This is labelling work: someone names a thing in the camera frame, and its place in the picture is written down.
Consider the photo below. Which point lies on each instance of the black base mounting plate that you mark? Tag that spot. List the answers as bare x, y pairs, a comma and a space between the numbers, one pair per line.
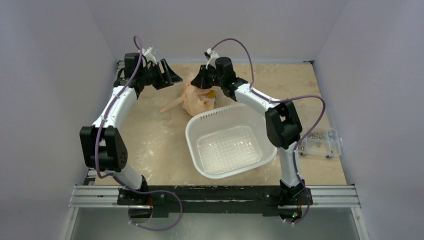
266, 200

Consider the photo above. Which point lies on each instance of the yellow fake fruit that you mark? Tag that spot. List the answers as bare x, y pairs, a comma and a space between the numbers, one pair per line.
211, 94

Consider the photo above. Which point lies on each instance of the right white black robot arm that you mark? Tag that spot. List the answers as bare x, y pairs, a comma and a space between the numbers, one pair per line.
282, 122

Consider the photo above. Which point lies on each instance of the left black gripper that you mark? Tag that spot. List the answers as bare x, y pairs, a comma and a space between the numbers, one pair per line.
166, 79

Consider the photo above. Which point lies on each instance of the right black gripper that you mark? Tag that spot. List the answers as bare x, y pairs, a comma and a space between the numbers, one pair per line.
203, 77

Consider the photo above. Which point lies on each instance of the white plastic basket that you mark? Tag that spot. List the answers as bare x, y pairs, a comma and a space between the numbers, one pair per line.
228, 141

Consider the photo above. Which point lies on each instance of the aluminium rail frame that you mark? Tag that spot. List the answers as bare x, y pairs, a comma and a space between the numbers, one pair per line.
158, 150

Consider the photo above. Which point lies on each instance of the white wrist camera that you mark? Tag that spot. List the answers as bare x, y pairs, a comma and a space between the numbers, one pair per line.
211, 57
149, 54

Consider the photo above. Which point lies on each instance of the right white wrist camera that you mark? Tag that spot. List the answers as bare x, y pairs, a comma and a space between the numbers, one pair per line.
211, 57

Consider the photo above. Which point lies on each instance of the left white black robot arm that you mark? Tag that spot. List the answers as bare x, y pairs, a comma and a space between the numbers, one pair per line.
102, 145

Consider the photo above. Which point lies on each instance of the clear plastic screw box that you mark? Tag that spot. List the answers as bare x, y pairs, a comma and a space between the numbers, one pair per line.
322, 141

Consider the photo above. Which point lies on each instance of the orange translucent plastic bag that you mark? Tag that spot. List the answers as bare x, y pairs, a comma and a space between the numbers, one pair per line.
193, 99

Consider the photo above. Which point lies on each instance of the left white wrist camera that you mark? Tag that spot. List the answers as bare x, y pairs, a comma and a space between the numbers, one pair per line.
149, 54

